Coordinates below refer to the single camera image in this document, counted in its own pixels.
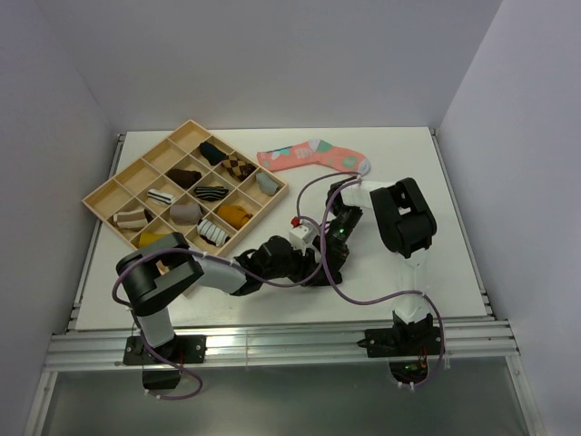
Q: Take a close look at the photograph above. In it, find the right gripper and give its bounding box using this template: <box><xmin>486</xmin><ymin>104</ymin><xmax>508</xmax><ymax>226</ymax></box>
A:
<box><xmin>313</xmin><ymin>206</ymin><xmax>364</xmax><ymax>281</ymax></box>

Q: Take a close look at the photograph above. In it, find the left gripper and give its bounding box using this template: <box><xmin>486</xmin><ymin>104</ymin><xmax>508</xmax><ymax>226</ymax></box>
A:
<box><xmin>262</xmin><ymin>241</ymin><xmax>324</xmax><ymax>287</ymax></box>

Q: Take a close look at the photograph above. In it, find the mustard yellow sock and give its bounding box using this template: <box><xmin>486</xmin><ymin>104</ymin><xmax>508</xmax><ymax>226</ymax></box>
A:
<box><xmin>137</xmin><ymin>232</ymin><xmax>173</xmax><ymax>249</ymax></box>

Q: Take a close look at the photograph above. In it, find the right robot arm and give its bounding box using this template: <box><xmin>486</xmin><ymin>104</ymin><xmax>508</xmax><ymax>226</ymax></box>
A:
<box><xmin>320</xmin><ymin>176</ymin><xmax>437</xmax><ymax>354</ymax></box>

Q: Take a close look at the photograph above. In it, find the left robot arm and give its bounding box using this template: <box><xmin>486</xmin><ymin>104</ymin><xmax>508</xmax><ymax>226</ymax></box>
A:
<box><xmin>112</xmin><ymin>233</ymin><xmax>321</xmax><ymax>362</ymax></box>

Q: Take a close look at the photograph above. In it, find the rolled mustard sock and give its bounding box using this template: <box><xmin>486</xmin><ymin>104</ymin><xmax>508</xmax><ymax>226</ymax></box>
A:
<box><xmin>216</xmin><ymin>204</ymin><xmax>252</xmax><ymax>230</ymax></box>

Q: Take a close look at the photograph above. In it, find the rolled white striped sock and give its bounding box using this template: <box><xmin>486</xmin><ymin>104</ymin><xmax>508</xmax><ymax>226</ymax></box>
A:
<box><xmin>197</xmin><ymin>219</ymin><xmax>230</xmax><ymax>247</ymax></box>

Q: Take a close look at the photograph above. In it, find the pink patterned sock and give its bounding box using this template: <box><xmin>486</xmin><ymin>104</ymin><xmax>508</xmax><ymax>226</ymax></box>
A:
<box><xmin>256</xmin><ymin>139</ymin><xmax>371</xmax><ymax>175</ymax></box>

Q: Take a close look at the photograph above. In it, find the rolled grey sock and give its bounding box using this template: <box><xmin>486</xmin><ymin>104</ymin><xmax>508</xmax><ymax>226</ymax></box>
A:
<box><xmin>256</xmin><ymin>172</ymin><xmax>280</xmax><ymax>196</ymax></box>

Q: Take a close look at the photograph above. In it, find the rolled black striped sock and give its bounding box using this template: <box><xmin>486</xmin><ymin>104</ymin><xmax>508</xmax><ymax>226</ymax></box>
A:
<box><xmin>193</xmin><ymin>185</ymin><xmax>230</xmax><ymax>203</ymax></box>

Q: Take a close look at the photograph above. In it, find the rolled argyle brown sock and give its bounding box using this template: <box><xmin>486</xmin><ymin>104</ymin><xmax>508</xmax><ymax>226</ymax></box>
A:
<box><xmin>221</xmin><ymin>155</ymin><xmax>256</xmax><ymax>182</ymax></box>

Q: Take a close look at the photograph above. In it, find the rolled beige sock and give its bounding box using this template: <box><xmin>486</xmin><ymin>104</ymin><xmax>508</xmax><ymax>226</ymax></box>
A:
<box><xmin>170</xmin><ymin>203</ymin><xmax>202</xmax><ymax>226</ymax></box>

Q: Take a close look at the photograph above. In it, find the wooden compartment tray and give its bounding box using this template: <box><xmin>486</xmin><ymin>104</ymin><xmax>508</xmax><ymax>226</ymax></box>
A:
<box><xmin>83</xmin><ymin>121</ymin><xmax>288</xmax><ymax>256</ymax></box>

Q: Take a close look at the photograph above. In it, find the rolled dark brown sock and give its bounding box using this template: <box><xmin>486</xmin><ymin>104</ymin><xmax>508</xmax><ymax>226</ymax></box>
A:
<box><xmin>166</xmin><ymin>168</ymin><xmax>202</xmax><ymax>190</ymax></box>

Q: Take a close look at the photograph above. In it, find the rolled white black sock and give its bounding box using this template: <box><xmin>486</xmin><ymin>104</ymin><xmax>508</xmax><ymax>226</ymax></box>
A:
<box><xmin>146</xmin><ymin>188</ymin><xmax>175</xmax><ymax>205</ymax></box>

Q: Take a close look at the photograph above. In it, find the rolled dark navy sock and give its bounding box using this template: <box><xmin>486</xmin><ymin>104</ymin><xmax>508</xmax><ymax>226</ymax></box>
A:
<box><xmin>199</xmin><ymin>141</ymin><xmax>228</xmax><ymax>166</ymax></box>

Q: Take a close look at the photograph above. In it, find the rolled brown white sock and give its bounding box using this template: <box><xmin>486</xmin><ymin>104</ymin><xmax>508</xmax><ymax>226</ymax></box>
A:
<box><xmin>113</xmin><ymin>208</ymin><xmax>153</xmax><ymax>231</ymax></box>

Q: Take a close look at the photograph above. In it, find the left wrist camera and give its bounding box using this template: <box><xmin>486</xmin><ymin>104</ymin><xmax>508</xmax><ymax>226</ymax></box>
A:
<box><xmin>289</xmin><ymin>217</ymin><xmax>320</xmax><ymax>254</ymax></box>

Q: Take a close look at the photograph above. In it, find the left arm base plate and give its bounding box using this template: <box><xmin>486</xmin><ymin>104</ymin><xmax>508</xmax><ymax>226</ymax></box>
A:
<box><xmin>123</xmin><ymin>335</ymin><xmax>206</xmax><ymax>366</ymax></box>

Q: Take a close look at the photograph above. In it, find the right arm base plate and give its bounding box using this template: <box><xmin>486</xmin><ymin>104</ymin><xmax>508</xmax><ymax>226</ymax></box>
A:
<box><xmin>357</xmin><ymin>324</ymin><xmax>443</xmax><ymax>358</ymax></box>

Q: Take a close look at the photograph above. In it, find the aluminium frame rail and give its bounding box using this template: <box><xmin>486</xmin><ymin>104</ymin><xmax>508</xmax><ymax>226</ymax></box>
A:
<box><xmin>43</xmin><ymin>319</ymin><xmax>519</xmax><ymax>372</ymax></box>

